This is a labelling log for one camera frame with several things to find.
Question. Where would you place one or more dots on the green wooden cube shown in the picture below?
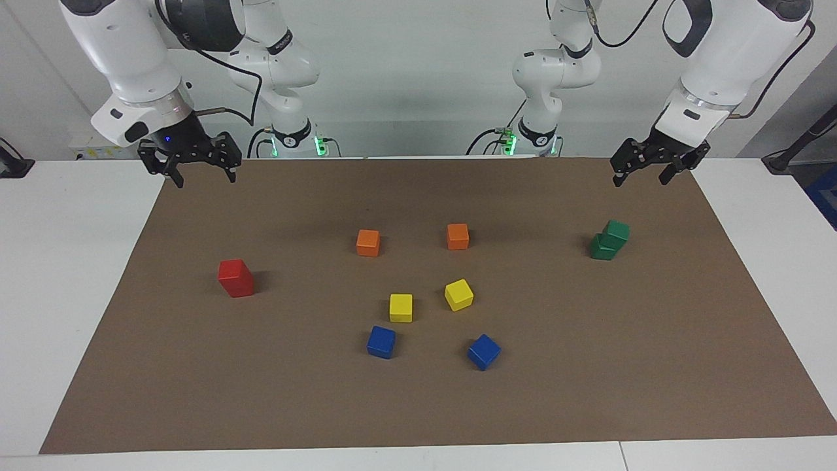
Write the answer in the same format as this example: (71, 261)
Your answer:
(616, 232)
(600, 250)

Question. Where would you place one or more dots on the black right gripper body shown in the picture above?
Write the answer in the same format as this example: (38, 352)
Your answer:
(180, 140)

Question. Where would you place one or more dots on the black clamp stand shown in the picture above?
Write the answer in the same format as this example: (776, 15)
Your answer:
(13, 167)

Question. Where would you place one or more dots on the blue wooden cube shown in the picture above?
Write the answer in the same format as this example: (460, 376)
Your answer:
(381, 341)
(484, 351)

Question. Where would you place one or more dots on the orange wooden cube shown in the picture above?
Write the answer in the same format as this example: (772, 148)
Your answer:
(368, 243)
(458, 236)

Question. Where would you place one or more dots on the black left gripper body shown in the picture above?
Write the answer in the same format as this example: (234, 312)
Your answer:
(673, 147)

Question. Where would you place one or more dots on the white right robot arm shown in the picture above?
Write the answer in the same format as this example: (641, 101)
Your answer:
(124, 46)

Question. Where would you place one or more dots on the green lit base connector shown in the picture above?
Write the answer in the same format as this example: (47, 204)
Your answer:
(507, 140)

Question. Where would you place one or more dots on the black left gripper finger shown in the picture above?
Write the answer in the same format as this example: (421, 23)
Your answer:
(629, 157)
(680, 167)

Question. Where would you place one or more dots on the yellow wooden cube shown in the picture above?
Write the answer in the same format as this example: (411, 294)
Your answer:
(459, 294)
(401, 307)

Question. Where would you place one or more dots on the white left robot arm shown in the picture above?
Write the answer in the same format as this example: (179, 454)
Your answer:
(726, 52)

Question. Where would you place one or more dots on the brown table mat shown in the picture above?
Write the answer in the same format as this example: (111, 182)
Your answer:
(261, 392)

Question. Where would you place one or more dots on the white wall socket box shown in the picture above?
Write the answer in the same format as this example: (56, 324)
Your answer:
(98, 147)

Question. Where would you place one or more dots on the red wooden cube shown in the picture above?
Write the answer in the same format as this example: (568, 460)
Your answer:
(240, 290)
(233, 268)

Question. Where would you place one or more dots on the black angled pole stand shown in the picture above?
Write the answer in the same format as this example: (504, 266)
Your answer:
(781, 160)

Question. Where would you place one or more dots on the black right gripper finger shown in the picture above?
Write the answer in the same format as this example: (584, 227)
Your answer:
(225, 152)
(155, 159)

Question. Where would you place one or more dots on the blue crate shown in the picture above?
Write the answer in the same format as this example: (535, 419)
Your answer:
(825, 196)

